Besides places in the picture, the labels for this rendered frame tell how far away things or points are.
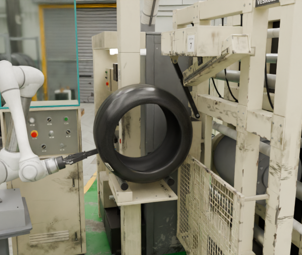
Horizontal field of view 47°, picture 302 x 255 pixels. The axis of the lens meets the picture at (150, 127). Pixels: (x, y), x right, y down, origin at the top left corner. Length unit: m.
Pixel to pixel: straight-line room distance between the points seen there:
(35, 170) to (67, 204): 0.99
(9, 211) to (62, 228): 0.75
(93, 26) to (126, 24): 9.37
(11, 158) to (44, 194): 0.51
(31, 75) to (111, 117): 0.58
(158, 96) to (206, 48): 0.40
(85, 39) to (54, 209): 9.28
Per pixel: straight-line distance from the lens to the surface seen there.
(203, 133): 2.48
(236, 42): 1.74
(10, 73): 2.13
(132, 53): 2.29
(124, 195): 2.06
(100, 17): 11.61
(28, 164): 1.86
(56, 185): 2.74
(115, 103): 1.93
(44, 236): 2.92
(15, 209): 2.24
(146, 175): 2.04
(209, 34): 1.77
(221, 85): 5.54
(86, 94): 11.79
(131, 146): 2.37
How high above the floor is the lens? 1.66
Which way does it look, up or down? 12 degrees down
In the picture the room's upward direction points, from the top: straight up
